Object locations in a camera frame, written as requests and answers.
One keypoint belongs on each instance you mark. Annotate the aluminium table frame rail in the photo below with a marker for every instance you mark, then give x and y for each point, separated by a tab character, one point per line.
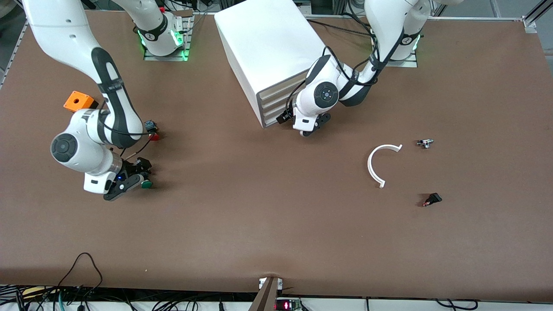
13	52
475	18

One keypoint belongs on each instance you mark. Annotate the green mushroom push button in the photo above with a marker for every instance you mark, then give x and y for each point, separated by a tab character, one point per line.
147	185

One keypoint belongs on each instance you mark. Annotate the red mushroom push button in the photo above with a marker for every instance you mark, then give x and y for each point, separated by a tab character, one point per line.
150	126

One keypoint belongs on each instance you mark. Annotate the black square push button switch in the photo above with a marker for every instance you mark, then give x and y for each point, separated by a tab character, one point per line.
435	198

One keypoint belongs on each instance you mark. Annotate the brown camera post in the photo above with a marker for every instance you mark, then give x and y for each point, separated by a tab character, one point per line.
265	298

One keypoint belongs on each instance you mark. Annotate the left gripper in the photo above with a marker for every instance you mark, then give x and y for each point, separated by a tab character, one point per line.
285	116

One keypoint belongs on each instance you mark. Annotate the orange box with hole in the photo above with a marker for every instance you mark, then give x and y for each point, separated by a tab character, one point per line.
88	103

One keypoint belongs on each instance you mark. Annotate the device with red display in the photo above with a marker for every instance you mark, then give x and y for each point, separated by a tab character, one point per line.
287	306

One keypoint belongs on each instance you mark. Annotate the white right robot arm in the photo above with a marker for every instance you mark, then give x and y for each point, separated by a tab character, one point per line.
65	26

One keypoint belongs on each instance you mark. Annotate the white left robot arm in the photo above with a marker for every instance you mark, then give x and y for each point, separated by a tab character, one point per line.
389	13

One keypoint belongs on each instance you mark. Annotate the aluminium frame corner bracket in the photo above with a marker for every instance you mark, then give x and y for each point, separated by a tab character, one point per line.
533	21

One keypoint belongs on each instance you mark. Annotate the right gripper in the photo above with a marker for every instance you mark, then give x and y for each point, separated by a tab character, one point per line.
132	166

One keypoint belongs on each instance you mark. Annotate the white semicircular plastic bracket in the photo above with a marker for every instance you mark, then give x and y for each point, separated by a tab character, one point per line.
370	166

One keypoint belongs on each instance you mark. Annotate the chrome tee pipe fitting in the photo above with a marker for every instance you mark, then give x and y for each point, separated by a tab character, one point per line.
425	142

